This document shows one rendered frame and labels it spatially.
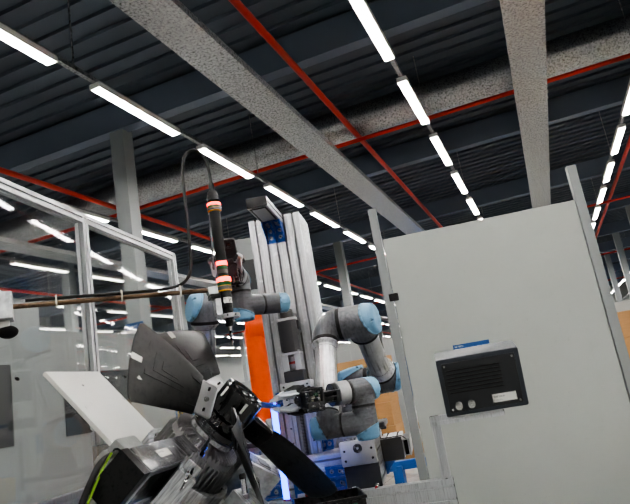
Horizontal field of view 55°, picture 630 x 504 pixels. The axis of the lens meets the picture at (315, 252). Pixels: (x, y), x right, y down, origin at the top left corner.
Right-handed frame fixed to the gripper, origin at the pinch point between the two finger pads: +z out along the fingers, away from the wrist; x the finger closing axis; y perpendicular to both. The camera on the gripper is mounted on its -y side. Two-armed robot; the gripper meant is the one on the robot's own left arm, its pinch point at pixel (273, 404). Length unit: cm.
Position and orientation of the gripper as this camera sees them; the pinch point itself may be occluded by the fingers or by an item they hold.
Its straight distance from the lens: 189.3
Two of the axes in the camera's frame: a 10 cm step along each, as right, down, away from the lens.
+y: 4.3, -1.7, -8.9
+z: -8.9, 0.5, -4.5
